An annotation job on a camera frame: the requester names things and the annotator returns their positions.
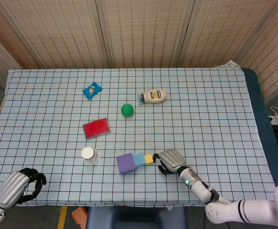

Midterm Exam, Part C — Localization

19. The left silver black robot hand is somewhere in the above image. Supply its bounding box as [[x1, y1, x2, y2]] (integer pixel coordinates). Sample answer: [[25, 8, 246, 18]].
[[0, 167, 47, 210]]

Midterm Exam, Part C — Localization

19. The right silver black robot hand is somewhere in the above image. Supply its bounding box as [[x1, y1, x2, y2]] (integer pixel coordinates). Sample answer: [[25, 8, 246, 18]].
[[152, 148, 187, 176]]

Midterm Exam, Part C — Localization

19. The medium blue foam cube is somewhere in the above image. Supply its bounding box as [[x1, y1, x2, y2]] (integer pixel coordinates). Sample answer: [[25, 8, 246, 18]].
[[133, 152, 147, 167]]

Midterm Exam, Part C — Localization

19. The large purple foam cube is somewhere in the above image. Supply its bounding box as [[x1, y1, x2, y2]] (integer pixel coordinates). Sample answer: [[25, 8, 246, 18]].
[[116, 153, 137, 176]]

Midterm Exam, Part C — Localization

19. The light blue checked tablecloth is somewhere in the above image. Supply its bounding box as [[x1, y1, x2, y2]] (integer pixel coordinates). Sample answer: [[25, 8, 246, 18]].
[[0, 61, 277, 212]]

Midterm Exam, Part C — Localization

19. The yellow floor tape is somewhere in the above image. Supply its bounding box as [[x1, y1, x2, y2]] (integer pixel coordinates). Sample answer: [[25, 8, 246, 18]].
[[57, 206, 68, 229]]

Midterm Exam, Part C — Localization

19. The mayonnaise squeeze bottle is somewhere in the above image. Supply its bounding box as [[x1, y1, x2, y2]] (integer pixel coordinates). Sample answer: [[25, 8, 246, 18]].
[[137, 88, 167, 105]]

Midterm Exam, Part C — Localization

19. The green ball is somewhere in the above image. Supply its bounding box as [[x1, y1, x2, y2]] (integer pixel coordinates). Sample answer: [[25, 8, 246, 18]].
[[121, 103, 134, 117]]

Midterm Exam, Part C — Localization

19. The dark blue padded base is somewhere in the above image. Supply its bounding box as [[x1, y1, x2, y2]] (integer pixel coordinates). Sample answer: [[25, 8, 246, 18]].
[[85, 206, 188, 229]]

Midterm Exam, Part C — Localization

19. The orange object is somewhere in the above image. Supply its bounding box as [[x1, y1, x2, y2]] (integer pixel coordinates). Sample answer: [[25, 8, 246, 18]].
[[71, 207, 87, 226]]

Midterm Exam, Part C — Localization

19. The red ink pad tin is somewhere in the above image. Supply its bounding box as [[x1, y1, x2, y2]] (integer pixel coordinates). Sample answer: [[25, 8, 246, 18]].
[[82, 117, 112, 140]]

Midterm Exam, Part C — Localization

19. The white paper cup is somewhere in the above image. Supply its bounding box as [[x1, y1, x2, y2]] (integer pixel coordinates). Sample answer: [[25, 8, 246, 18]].
[[81, 147, 100, 166]]

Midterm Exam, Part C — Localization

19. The blue padded table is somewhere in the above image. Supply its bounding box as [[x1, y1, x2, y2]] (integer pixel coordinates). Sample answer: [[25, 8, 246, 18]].
[[242, 68, 278, 189]]

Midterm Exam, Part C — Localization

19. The blue snack packet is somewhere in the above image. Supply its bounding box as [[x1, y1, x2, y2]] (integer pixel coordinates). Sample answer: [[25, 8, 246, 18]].
[[82, 82, 103, 100]]

